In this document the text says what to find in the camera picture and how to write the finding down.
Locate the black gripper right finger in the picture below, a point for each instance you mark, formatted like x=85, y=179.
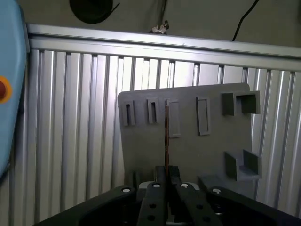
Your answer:
x=188, y=207

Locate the grey plastic parts rack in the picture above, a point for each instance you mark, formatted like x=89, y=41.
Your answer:
x=200, y=146

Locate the pale blue teach pendant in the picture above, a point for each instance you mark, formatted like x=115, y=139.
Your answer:
x=11, y=47

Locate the black round coil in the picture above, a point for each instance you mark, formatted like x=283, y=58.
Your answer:
x=91, y=11

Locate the metal wing nut clamp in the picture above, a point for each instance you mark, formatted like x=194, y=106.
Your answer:
x=161, y=29

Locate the dark RAM stick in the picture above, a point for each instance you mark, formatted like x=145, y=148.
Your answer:
x=167, y=136

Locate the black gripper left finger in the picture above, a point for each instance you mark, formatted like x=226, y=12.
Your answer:
x=150, y=207

